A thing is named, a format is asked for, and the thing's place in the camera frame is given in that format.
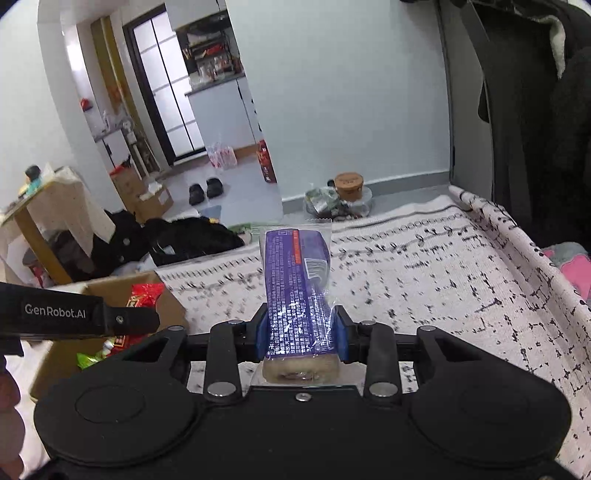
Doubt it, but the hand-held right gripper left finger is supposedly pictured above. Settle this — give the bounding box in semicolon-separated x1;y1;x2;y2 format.
106;305;270;400

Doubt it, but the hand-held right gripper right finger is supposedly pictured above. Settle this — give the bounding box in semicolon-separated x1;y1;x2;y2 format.
335;305;498;400

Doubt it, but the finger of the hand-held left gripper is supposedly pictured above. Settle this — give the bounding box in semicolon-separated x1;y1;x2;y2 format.
103;305;161;337

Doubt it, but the red snack bar packet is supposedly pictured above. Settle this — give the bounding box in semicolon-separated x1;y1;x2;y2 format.
126;282;165;309

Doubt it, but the green silver snack packet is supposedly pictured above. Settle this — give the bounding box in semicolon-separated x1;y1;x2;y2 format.
76;348;112;371

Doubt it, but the purple bread packet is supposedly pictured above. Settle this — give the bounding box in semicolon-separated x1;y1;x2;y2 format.
253;220;341;385

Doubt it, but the person's left hand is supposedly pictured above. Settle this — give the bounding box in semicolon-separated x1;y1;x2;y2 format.
0;357;25;480

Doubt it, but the white black-patterned blanket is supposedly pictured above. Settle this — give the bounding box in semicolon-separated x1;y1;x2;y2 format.
0;185;591;480

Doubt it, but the black clothing pile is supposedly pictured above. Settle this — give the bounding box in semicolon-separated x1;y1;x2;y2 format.
90;209;246;280

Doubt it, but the wooden side table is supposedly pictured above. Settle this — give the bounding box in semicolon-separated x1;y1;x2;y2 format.
0;166;117;286

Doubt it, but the small cardboard box with paper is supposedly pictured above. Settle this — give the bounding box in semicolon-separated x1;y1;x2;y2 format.
134;181;175;223

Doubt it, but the clear plastic bag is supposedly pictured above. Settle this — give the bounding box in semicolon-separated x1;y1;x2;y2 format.
302;184;373;220

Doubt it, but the plain cardboard box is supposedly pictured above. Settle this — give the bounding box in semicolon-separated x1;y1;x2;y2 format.
110;165;145;211

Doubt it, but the brown lidded cup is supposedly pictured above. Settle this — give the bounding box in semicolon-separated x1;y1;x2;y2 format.
333;172;366;203

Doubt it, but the red printed package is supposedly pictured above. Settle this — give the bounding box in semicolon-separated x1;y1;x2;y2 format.
256;138;278;184

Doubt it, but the pack of water bottles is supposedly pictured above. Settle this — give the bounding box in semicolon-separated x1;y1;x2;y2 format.
205;141;239;171

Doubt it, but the white kitchen cabinet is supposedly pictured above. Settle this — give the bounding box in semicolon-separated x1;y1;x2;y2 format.
185;76;262;152

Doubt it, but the pink cloth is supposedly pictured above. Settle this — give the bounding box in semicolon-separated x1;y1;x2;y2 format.
542;241;591;302

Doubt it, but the black framed glass door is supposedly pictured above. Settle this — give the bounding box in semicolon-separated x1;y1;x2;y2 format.
123;3;208;166

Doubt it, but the kitchen shelf with goods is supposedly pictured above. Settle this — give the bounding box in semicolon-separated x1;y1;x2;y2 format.
177;17;246;88

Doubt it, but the black hanging coat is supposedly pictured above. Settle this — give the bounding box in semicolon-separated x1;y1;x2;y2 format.
459;0;591;251

